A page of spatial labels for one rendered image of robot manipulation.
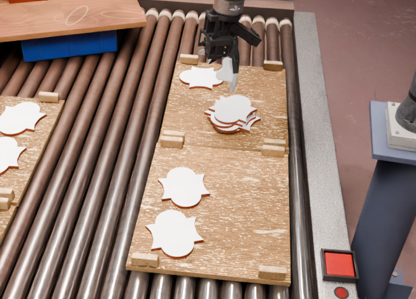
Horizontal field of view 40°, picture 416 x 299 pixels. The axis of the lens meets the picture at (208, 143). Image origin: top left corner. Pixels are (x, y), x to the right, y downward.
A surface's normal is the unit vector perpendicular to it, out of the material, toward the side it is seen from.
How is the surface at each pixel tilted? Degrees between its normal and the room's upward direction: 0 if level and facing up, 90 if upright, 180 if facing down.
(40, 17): 0
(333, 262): 0
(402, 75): 0
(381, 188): 90
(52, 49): 90
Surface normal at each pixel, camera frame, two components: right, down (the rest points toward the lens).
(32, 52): 0.29, 0.62
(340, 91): 0.04, -0.77
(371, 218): -0.87, 0.29
